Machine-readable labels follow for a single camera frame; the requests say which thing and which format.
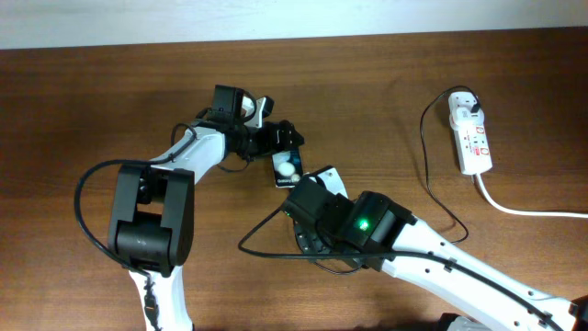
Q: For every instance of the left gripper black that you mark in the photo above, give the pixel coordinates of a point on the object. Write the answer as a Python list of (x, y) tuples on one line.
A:
[(269, 143)]

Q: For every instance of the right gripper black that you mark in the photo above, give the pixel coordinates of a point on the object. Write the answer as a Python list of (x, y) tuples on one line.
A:
[(319, 241)]

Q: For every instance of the black smartphone with white circles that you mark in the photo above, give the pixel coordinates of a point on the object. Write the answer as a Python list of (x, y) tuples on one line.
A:
[(287, 167)]

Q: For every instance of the white power strip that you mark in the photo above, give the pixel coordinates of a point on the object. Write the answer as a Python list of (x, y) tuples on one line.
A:
[(474, 155)]

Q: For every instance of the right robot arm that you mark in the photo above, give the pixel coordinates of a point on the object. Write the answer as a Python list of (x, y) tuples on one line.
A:
[(378, 233)]

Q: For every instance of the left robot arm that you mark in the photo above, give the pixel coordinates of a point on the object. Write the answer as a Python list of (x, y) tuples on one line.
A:
[(152, 222)]

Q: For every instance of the white charger plug adapter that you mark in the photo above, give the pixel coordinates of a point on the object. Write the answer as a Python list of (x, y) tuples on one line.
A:
[(464, 111)]

